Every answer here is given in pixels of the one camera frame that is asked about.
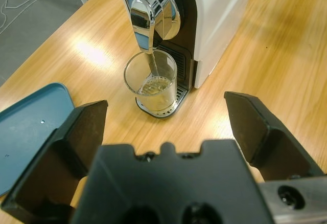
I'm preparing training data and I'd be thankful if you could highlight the teal plastic tray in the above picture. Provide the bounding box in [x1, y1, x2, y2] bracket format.
[0, 82, 76, 198]

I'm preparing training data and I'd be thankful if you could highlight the white floor cable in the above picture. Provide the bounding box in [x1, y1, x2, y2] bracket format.
[0, 0, 75, 34]

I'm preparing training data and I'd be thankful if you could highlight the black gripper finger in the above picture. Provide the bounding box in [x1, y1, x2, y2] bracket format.
[0, 100, 108, 224]
[223, 91, 325, 183]

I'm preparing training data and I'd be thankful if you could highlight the white capsule coffee machine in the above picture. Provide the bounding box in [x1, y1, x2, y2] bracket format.
[116, 0, 256, 119]

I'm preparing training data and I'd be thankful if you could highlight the clear glass cup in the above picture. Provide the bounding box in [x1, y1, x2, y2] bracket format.
[124, 50, 178, 112]

